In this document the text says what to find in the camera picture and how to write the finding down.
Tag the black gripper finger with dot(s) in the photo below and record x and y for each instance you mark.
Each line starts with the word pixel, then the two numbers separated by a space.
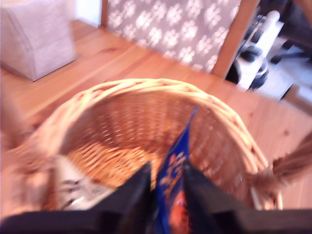
pixel 204 200
pixel 136 195

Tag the grey fabric box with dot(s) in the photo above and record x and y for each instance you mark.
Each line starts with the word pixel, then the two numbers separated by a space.
pixel 36 36

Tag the blue Terry's chocolate egg bag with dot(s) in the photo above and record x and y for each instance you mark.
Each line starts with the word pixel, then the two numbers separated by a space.
pixel 170 175

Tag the wooden chair paw-print fabric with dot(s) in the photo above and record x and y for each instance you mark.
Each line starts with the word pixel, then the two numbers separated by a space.
pixel 175 29

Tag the white Galaxy mint egg bag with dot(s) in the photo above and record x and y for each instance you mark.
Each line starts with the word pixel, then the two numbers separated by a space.
pixel 80 190

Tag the black wheeled chair base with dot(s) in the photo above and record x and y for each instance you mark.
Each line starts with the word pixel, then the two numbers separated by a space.
pixel 253 53

